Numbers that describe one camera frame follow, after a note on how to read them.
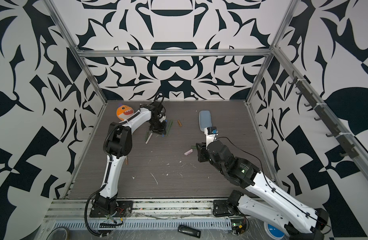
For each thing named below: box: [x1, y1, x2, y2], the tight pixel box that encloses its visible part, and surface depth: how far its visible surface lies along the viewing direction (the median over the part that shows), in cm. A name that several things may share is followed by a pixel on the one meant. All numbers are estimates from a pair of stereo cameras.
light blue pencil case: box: [199, 110, 212, 132], surface depth 110 cm
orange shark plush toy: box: [116, 105, 135, 121], surface depth 104 cm
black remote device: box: [177, 224, 202, 239], surface depth 68 cm
